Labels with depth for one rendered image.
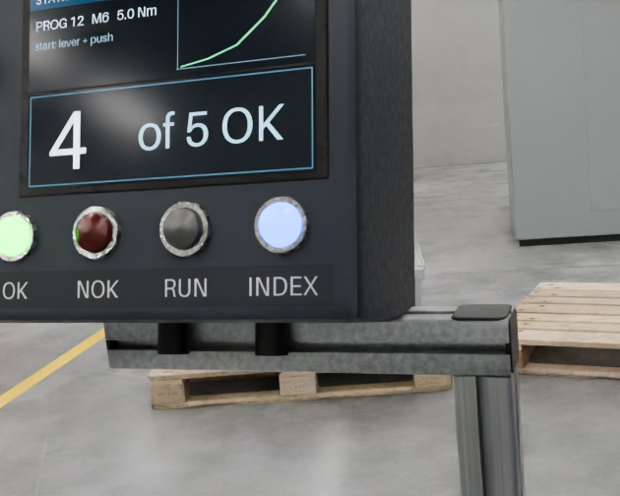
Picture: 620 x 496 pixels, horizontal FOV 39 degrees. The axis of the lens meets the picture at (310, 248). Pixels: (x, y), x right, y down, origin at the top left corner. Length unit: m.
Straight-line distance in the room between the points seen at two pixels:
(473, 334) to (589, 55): 5.81
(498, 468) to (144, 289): 0.20
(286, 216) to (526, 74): 5.83
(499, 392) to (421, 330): 0.05
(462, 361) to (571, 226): 5.87
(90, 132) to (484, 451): 0.26
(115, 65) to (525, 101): 5.80
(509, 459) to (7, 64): 0.33
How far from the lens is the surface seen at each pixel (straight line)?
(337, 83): 0.41
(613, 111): 6.26
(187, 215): 0.42
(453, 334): 0.45
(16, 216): 0.48
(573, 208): 6.30
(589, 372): 3.61
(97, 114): 0.46
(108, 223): 0.44
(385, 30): 0.46
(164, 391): 3.58
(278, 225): 0.40
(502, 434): 0.47
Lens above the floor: 1.17
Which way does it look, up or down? 10 degrees down
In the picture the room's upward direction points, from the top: 5 degrees counter-clockwise
